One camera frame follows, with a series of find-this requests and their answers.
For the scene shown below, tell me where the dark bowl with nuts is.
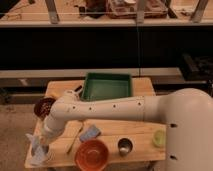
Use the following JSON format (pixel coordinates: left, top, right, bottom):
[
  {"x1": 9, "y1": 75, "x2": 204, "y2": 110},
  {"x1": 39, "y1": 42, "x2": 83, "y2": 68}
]
[{"x1": 34, "y1": 97, "x2": 55, "y2": 120}]

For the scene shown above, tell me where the blue sponge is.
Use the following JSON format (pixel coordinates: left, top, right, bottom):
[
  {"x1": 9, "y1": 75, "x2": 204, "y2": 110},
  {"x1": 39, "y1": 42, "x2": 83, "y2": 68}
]
[{"x1": 79, "y1": 125, "x2": 101, "y2": 142}]

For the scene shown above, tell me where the wooden table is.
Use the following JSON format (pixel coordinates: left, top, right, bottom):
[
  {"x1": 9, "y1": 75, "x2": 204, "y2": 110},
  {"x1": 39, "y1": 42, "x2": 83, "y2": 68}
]
[{"x1": 24, "y1": 77, "x2": 167, "y2": 169}]

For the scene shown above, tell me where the light blue towel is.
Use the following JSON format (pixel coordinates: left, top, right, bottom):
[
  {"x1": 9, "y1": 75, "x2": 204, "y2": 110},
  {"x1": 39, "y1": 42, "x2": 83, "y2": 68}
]
[{"x1": 26, "y1": 134, "x2": 49, "y2": 166}]

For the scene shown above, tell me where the green plastic tray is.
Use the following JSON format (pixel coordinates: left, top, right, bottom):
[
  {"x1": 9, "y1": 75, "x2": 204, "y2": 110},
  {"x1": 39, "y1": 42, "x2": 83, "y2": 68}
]
[{"x1": 81, "y1": 73, "x2": 133, "y2": 101}]

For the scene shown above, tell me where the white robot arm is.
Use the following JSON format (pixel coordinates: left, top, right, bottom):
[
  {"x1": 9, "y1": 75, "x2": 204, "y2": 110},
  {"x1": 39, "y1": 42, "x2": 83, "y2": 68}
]
[{"x1": 42, "y1": 88, "x2": 213, "y2": 171}]

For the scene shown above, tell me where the orange bowl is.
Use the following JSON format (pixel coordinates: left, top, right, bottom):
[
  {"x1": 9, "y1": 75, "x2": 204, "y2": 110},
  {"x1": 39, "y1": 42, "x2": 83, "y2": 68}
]
[{"x1": 75, "y1": 139, "x2": 109, "y2": 171}]

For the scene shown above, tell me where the stack of white plates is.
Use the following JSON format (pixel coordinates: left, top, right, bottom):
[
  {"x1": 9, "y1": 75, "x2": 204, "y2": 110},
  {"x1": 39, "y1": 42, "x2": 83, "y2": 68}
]
[{"x1": 30, "y1": 146, "x2": 52, "y2": 165}]

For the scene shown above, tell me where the green plastic cup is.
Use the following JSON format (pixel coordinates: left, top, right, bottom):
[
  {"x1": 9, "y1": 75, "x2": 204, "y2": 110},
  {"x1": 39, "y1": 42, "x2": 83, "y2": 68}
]
[{"x1": 152, "y1": 130, "x2": 166, "y2": 148}]

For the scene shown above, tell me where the small metal cup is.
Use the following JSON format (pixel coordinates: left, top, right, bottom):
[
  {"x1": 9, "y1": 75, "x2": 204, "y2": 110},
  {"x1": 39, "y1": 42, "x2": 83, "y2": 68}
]
[{"x1": 118, "y1": 138, "x2": 133, "y2": 156}]

